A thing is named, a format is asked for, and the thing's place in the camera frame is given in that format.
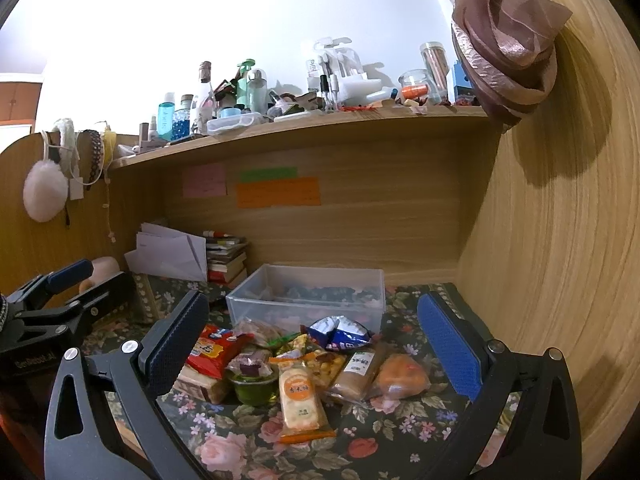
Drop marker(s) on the blue liquid bottle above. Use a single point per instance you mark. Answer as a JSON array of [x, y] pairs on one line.
[[165, 115]]

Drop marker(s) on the pink sticky note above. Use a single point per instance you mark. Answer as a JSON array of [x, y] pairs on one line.
[[204, 181]]

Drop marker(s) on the clear plastic storage bin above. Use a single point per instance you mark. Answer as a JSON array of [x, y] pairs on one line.
[[292, 296]]

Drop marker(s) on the tall glitter tube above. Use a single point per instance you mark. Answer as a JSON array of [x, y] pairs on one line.
[[434, 58]]

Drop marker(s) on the glass jar orange item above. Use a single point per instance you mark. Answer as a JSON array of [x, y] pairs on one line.
[[419, 86]]

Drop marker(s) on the brown studded headband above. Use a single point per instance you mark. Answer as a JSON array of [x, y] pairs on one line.
[[91, 153]]

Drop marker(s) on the stack of books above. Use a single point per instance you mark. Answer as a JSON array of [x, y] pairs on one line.
[[226, 260]]

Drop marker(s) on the wooden shelf board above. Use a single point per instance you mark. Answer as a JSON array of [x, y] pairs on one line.
[[360, 126]]

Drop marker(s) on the green spray bottle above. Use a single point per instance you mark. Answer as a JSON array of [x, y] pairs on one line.
[[241, 81]]

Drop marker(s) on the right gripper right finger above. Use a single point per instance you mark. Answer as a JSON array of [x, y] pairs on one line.
[[543, 440]]

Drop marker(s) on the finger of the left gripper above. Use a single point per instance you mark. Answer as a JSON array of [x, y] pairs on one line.
[[43, 287], [95, 302]]

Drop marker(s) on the pink knotted curtain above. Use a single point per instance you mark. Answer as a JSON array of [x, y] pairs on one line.
[[507, 49]]

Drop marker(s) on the blue white chip bag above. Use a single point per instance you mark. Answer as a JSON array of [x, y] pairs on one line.
[[338, 333]]

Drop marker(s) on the red snack packet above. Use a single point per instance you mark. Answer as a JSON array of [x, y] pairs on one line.
[[215, 348]]

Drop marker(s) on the green sticky note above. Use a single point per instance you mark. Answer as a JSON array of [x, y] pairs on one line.
[[268, 174]]

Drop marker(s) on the yellow nut snack bag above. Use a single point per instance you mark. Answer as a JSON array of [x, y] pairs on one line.
[[323, 365]]

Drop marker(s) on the purple snack bar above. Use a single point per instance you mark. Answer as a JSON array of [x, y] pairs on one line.
[[251, 364]]

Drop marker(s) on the brown bread bar pack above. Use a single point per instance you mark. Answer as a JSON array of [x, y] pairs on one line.
[[355, 379]]

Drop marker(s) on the white folded papers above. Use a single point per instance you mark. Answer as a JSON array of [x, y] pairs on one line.
[[168, 253]]

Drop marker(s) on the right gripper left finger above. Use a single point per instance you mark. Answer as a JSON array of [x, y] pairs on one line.
[[104, 421]]

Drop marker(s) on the orange bun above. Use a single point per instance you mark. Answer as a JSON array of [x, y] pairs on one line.
[[400, 377]]

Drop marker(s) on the clear bag brown cookies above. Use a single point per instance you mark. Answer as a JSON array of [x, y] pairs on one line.
[[264, 335]]

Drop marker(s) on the red white glue stick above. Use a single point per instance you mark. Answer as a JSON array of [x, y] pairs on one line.
[[217, 234]]

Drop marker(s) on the white fluffy earmuffs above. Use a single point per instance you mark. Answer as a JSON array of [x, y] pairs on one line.
[[47, 185]]

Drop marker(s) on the orange rice cracker pack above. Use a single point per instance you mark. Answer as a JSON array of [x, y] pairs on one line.
[[304, 418]]

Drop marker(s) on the orange sticky note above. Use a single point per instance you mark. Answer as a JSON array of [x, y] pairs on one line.
[[279, 193]]

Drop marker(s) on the beige wafer block pack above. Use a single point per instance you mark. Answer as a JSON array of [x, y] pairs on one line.
[[200, 386]]

